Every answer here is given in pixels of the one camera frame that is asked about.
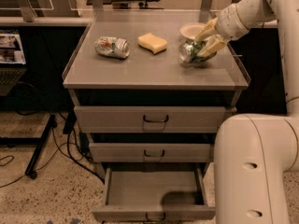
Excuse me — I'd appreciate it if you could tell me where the black floor cables left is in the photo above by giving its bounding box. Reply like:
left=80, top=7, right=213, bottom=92
left=0, top=109, right=106, bottom=189

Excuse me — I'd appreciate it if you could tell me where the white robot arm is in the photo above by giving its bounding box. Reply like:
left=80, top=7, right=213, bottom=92
left=195, top=0, right=299, bottom=224

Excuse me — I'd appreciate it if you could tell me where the grey drawer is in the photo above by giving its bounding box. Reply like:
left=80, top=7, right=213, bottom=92
left=89, top=143, right=213, bottom=162
left=93, top=163, right=215, bottom=222
left=74, top=105, right=236, bottom=133

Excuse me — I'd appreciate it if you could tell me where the white paper bowl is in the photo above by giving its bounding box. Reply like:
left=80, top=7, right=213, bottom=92
left=179, top=23, right=205, bottom=40

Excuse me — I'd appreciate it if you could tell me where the grey drawer cabinet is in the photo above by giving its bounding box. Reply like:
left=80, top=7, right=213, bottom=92
left=62, top=9, right=251, bottom=224

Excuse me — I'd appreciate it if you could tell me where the yellow sponge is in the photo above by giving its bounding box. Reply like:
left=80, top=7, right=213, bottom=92
left=137, top=33, right=167, bottom=54

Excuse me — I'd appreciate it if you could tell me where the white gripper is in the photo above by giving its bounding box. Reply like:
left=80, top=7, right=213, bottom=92
left=194, top=4, right=249, bottom=57

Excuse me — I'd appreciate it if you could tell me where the grey top drawer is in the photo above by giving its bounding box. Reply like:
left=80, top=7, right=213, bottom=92
left=74, top=105, right=236, bottom=133

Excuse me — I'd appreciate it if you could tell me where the laptop with screen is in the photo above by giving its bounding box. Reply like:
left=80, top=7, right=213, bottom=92
left=0, top=30, right=27, bottom=96

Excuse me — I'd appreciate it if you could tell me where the white crushed soda can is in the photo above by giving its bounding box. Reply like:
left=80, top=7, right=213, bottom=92
left=94, top=36, right=130, bottom=59

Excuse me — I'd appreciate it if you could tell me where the black stand leg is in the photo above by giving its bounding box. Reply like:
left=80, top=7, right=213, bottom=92
left=0, top=115, right=57, bottom=179

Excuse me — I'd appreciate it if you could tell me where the green soda can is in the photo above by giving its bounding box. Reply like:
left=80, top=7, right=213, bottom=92
left=179, top=41, right=216, bottom=63

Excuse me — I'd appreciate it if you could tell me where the grey bottom drawer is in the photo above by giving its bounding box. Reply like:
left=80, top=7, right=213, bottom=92
left=93, top=163, right=215, bottom=222

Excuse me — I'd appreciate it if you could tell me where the grey middle drawer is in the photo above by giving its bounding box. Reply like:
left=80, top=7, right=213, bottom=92
left=89, top=143, right=213, bottom=162

